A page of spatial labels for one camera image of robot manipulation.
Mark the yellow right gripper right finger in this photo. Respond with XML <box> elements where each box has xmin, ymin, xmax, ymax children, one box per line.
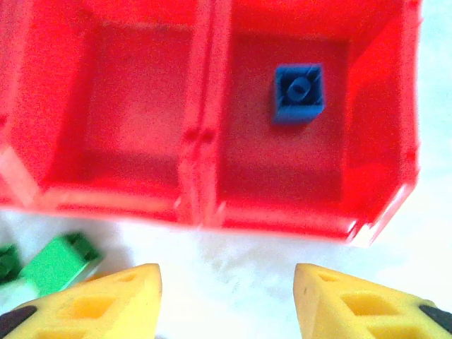
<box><xmin>295</xmin><ymin>263</ymin><xmax>452</xmax><ymax>339</ymax></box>

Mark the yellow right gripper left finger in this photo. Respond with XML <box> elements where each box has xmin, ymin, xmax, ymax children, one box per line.
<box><xmin>0</xmin><ymin>263</ymin><xmax>163</xmax><ymax>339</ymax></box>

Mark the red bin with yellow legos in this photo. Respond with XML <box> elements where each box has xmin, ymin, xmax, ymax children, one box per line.
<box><xmin>6</xmin><ymin>0</ymin><xmax>213</xmax><ymax>227</ymax></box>

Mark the red bin with blue legos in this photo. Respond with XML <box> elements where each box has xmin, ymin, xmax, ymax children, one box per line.
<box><xmin>203</xmin><ymin>0</ymin><xmax>423</xmax><ymax>248</ymax></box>

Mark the small blue lego brick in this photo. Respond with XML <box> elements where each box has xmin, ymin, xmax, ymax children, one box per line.
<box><xmin>270</xmin><ymin>62</ymin><xmax>326</xmax><ymax>126</ymax></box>

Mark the dark green lego brick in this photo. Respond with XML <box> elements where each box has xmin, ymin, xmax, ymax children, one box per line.
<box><xmin>0</xmin><ymin>243</ymin><xmax>23</xmax><ymax>283</ymax></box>

